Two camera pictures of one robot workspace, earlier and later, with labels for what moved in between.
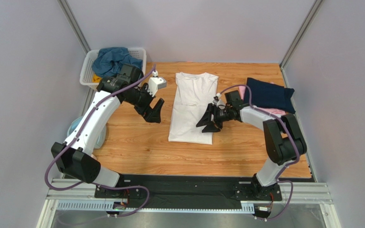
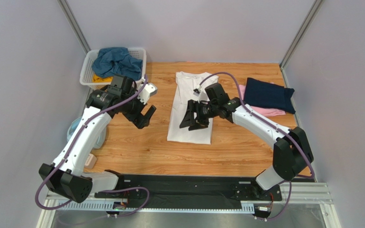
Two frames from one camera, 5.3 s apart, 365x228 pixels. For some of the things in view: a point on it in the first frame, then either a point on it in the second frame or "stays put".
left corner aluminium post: [73, 23] stays put
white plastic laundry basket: [90, 55] stays put
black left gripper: [154, 115] -> [145, 121]
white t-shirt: [194, 92] stays put
